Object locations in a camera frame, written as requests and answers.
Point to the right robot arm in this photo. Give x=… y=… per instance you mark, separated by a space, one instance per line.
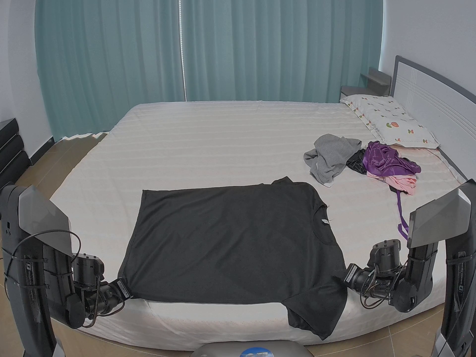
x=420 y=266

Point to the bed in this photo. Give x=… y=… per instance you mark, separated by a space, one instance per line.
x=223 y=143

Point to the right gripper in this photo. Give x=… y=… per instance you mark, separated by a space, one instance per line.
x=355 y=279

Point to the black chest of drawers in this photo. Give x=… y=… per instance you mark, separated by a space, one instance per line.
x=13 y=151

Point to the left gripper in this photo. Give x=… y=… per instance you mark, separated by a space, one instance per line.
x=122 y=291

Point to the black T-shirt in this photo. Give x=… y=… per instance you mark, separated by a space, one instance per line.
x=223 y=244

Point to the grey garment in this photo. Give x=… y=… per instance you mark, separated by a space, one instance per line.
x=331 y=154

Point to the grey bedside table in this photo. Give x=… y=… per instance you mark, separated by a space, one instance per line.
x=366 y=89

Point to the black shiny garment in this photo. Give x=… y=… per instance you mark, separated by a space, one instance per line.
x=357 y=166

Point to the white printed pillow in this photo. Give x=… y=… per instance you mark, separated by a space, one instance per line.
x=390 y=119

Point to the purple garment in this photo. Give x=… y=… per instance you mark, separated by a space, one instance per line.
x=383 y=160

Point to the pink garment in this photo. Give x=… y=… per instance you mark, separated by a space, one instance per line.
x=403 y=184

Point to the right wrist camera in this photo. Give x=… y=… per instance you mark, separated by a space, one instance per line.
x=385 y=255

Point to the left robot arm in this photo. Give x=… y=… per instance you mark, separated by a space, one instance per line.
x=33 y=273

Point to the blue-green curtain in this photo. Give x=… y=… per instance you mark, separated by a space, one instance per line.
x=111 y=50
x=279 y=39

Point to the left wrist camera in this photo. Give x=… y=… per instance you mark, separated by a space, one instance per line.
x=87 y=268

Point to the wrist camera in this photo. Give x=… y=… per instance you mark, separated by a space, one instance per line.
x=87 y=268
x=385 y=255

